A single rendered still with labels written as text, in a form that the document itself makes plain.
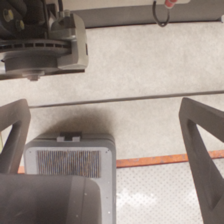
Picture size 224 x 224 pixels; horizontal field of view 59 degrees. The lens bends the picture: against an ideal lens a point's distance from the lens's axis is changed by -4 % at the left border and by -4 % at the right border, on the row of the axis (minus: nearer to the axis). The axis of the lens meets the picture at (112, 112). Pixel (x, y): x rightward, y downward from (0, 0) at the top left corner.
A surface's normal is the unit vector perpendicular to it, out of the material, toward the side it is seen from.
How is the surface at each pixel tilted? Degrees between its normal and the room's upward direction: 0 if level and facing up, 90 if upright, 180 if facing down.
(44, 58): 48
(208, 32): 0
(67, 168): 0
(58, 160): 0
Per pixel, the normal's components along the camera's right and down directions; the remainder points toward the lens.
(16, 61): -0.23, 0.14
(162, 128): 0.01, 0.12
